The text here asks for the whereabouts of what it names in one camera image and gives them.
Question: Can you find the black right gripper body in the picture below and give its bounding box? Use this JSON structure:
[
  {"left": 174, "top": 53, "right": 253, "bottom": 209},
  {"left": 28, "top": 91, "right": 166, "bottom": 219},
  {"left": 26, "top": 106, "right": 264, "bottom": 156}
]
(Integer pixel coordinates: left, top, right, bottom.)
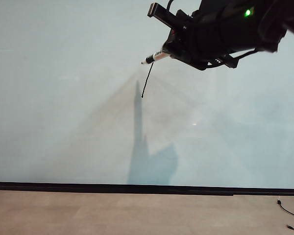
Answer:
[{"left": 164, "top": 9, "right": 240, "bottom": 71}]

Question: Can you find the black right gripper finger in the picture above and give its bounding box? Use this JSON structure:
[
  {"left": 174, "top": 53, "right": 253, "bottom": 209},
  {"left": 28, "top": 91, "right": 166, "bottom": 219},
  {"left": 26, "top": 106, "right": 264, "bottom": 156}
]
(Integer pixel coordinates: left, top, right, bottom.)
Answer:
[
  {"left": 172, "top": 55, "right": 204, "bottom": 72},
  {"left": 162, "top": 36, "right": 179, "bottom": 56}
]

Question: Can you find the black and white marker pen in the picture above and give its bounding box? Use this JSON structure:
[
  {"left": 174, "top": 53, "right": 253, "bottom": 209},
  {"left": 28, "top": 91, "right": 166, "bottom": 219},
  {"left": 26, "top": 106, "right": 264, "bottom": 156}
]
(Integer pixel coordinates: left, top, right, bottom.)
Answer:
[{"left": 141, "top": 50, "right": 172, "bottom": 65}]

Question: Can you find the large white whiteboard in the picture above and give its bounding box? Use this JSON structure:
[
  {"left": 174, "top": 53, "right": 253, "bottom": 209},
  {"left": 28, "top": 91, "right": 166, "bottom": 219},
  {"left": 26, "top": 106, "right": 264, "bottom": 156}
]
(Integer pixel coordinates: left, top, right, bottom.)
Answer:
[{"left": 0, "top": 0, "right": 294, "bottom": 196}]

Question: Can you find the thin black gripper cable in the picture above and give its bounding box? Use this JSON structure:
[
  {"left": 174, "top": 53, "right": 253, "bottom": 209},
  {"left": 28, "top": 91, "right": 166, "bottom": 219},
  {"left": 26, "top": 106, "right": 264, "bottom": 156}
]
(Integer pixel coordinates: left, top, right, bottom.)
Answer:
[{"left": 207, "top": 47, "right": 258, "bottom": 67}]

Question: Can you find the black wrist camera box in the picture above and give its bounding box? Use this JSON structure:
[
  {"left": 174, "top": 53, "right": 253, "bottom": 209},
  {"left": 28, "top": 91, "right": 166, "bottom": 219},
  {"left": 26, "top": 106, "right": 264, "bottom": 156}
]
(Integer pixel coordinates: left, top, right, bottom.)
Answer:
[{"left": 147, "top": 2, "right": 180, "bottom": 27}]

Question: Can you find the black cable with connector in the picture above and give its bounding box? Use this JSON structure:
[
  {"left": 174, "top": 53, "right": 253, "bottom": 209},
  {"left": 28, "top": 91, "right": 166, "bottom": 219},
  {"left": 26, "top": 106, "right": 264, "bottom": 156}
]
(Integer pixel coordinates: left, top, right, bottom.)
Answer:
[{"left": 276, "top": 195, "right": 294, "bottom": 219}]

